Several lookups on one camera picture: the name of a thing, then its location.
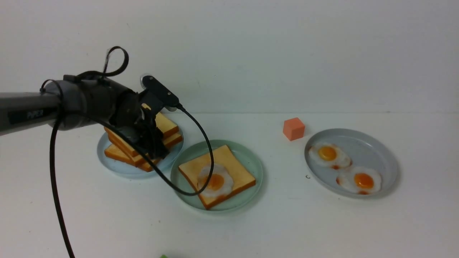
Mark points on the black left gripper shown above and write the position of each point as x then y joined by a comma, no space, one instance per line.
134,116

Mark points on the fried egg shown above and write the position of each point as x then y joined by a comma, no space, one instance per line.
360,180
220,183
328,155

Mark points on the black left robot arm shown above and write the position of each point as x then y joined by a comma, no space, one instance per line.
78,103

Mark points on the green center plate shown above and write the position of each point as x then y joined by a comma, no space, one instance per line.
240,201

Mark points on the light blue bread plate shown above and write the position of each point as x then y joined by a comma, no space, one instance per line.
128,171

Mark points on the orange cube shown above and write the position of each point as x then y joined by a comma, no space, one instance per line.
294,129

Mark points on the grey egg plate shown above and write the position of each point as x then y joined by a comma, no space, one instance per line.
365,151

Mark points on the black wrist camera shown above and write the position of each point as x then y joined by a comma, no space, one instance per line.
168,99

